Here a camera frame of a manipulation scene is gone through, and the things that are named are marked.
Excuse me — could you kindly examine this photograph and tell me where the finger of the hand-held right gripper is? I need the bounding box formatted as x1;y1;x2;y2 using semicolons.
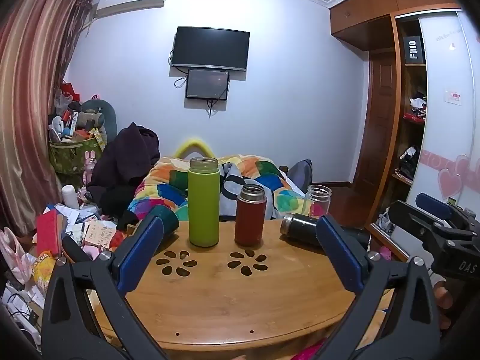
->
415;192;457;221
388;200;452;241

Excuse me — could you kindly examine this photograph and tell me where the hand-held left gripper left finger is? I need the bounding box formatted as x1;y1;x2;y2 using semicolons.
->
40;214;169;360

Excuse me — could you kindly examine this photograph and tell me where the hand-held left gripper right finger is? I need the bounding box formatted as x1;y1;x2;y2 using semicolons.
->
316;215;440;360

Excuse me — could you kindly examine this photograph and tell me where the black thermos cup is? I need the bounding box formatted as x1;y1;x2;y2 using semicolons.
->
280;212;370;251

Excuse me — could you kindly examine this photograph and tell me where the dark green cup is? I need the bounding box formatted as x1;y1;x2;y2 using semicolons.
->
144;205;180;238

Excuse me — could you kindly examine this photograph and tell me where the tall green cup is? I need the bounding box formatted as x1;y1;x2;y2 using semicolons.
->
187;157;221;248

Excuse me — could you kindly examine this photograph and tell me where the red thermos cup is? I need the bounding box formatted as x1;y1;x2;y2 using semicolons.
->
234;184;266;247

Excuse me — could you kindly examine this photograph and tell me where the person's right hand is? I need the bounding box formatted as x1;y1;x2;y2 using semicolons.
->
432;281;455;331

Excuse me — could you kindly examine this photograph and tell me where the clear glass jar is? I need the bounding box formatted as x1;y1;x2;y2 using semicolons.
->
305;184;333;219

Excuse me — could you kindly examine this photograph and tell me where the dark clothes pile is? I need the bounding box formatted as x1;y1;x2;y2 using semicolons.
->
87;122;162;230

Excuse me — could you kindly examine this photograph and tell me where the white bottle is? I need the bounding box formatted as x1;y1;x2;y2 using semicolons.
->
61;184;80;211

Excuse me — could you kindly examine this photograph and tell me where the grey backpack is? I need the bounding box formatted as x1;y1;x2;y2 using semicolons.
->
286;159;313;196

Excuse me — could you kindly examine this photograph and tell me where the white sliding wardrobe door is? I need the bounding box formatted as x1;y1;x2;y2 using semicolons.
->
405;9;480;212

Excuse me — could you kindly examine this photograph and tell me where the red book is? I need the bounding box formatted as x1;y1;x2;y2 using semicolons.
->
36;210;64;258

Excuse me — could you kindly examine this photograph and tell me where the pink bunny toy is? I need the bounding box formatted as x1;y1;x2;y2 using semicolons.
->
82;150;98;185

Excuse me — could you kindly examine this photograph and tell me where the pink cloth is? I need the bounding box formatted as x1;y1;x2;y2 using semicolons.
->
288;339;331;360

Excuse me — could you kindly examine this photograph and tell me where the yellow snack packet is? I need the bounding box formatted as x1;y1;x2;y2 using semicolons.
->
31;253;58;294

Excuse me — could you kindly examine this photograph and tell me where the round wooden table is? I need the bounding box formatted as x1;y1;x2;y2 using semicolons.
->
89;219;395;354

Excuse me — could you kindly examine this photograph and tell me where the colourful patchwork blanket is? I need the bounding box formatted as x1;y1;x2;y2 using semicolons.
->
127;154;307;223

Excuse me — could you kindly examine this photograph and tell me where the green storage basket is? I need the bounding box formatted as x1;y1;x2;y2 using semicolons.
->
48;138;104;176

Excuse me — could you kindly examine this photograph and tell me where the yellow curved cushion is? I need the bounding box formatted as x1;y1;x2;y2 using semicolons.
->
173;138;217;160

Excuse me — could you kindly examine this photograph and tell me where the pink patterned bag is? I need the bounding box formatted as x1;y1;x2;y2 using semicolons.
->
0;226;35;285

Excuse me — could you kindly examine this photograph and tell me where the white power strip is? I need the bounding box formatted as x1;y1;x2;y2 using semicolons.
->
7;300;43;346

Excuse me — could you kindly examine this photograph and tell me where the grey plush toy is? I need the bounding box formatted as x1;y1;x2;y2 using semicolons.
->
80;98;118;144

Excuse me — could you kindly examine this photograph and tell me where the black storage box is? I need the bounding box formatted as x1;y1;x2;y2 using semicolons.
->
403;34;425;65

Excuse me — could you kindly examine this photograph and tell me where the small black monitor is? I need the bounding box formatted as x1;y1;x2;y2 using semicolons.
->
185;68;230;101

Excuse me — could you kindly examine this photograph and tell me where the striped red curtain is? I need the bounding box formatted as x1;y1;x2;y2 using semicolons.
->
0;0;95;235

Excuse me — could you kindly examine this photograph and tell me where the wooden wardrobe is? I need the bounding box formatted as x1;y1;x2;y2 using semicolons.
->
329;0;480;264

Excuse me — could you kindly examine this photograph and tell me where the black wall television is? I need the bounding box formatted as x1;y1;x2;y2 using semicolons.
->
170;26;251;73

